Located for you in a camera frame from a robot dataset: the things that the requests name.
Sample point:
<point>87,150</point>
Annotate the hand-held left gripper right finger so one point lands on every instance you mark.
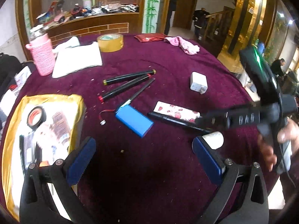
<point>206,159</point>

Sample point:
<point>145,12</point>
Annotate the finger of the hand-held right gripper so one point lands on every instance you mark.
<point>233,119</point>

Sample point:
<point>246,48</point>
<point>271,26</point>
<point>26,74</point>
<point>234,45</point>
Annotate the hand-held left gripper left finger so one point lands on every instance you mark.
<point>80,161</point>

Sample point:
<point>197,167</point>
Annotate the white cylindrical bottle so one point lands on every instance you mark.
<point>213,138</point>

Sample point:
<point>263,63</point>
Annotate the grey labelled tube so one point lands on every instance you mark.
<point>59,128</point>

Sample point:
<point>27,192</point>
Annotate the white charger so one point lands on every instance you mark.
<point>198,81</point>

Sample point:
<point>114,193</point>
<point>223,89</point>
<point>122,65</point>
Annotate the black tape roll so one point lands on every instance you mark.
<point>29,123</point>

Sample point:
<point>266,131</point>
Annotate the black marker red ends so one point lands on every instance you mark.
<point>123,87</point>

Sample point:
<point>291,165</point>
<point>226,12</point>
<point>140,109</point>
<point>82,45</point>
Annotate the thin black pen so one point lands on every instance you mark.
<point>142,89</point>

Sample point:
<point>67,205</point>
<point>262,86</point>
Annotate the person's right hand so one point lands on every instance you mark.
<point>289,130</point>

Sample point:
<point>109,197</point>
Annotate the golden glass partition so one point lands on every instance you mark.
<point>247,16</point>

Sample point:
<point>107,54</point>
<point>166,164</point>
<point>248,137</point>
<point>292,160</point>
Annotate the wooden stair railing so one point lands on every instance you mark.
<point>222,23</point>

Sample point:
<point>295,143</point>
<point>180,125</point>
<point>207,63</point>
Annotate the blue battery pack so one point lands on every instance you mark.
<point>135,121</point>

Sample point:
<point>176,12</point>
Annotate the pink cloth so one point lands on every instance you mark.
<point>186,46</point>

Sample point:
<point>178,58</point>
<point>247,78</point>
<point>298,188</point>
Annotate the white envelope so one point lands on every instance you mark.
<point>11,95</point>

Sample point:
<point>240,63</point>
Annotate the black marker yellow ends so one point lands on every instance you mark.
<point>128,77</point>

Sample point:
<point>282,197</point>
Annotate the white paper bag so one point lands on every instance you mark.
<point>23,75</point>

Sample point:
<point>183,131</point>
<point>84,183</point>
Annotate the white notebook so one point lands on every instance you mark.
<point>77,58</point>

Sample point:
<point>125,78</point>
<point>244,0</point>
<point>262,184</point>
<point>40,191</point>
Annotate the wooden door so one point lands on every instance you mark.
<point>184,4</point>

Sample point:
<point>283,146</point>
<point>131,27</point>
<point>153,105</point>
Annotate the pink knitted bottle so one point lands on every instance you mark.
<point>43,53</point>

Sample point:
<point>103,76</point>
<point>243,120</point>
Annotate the red packet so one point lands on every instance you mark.
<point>149,37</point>

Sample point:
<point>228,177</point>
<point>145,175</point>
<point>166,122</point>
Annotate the yellow tape roll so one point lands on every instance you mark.
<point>109,47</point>

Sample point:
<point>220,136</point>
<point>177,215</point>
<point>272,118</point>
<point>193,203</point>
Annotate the black leather sofa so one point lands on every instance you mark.
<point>9,67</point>

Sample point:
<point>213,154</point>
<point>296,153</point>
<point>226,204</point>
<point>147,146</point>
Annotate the white cloth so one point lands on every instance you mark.
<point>70,41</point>

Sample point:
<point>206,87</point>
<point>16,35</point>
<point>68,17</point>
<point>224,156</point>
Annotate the wooden glass cabinet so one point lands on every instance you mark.
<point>93,28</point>

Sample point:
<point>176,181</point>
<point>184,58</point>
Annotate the pile of assorted goods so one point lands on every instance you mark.
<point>112,8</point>

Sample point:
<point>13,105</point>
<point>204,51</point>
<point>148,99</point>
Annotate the white green cup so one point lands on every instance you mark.
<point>88,2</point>

